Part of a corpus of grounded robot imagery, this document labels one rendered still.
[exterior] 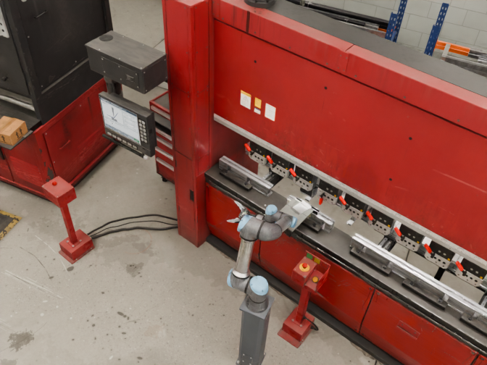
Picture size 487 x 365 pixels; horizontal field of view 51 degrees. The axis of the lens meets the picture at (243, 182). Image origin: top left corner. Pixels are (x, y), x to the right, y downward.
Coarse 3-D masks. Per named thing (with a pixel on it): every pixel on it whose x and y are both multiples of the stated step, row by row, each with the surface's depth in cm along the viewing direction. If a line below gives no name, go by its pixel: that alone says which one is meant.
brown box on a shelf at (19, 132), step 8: (0, 120) 408; (8, 120) 408; (16, 120) 408; (0, 128) 401; (8, 128) 401; (16, 128) 402; (24, 128) 410; (0, 136) 400; (8, 136) 397; (16, 136) 403; (24, 136) 411; (0, 144) 404; (8, 144) 404; (16, 144) 404
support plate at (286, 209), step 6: (288, 204) 369; (294, 204) 369; (282, 210) 365; (288, 210) 365; (312, 210) 366; (294, 216) 361; (300, 216) 361; (306, 216) 362; (300, 222) 357; (288, 228) 353; (294, 228) 353
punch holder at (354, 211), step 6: (348, 198) 333; (354, 198) 329; (342, 204) 340; (348, 204) 336; (354, 204) 332; (360, 204) 329; (366, 204) 328; (348, 210) 339; (354, 210) 335; (366, 210) 337; (354, 216) 338; (360, 216) 334
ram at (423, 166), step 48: (240, 48) 324; (240, 96) 349; (288, 96) 319; (336, 96) 295; (384, 96) 274; (288, 144) 343; (336, 144) 315; (384, 144) 291; (432, 144) 271; (480, 144) 253; (384, 192) 310; (432, 192) 287; (480, 192) 267; (480, 240) 283
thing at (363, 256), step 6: (354, 252) 352; (360, 252) 352; (360, 258) 350; (366, 258) 349; (372, 258) 349; (372, 264) 346; (378, 264) 346; (384, 264) 346; (378, 270) 345; (384, 270) 342; (390, 270) 342
